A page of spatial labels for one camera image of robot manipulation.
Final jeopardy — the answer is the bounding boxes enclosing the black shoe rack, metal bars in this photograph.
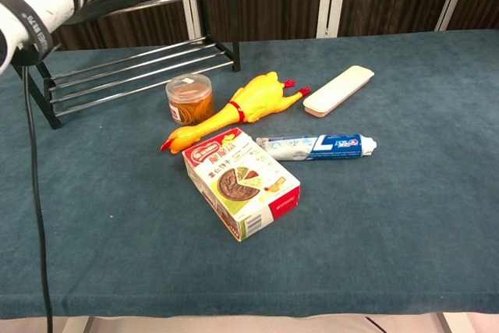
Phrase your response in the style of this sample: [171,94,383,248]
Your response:
[11,0,242,130]

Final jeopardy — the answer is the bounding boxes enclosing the yellow rubber chicken toy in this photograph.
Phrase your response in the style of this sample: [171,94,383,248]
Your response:
[160,70,312,154]

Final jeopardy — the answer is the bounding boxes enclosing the clear jar of rubber bands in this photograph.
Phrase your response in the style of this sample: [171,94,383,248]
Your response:
[165,73,215,126]

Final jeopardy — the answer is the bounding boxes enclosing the blue white toothpaste tube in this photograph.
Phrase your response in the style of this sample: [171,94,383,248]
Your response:
[255,133,378,162]

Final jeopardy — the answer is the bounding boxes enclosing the white red biscuit box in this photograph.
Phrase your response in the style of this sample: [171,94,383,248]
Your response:
[182,126,302,243]

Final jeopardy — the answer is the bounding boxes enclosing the cream rectangular lidded case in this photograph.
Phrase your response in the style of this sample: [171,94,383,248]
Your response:
[303,65,376,119]

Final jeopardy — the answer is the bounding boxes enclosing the metal table leg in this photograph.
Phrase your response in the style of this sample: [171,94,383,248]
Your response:
[435,312,465,333]
[61,316,94,333]

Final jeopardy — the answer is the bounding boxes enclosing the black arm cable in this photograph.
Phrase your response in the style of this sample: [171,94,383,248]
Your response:
[21,64,55,333]

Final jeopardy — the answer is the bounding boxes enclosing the blue table cloth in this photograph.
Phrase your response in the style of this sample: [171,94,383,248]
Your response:
[0,30,499,321]

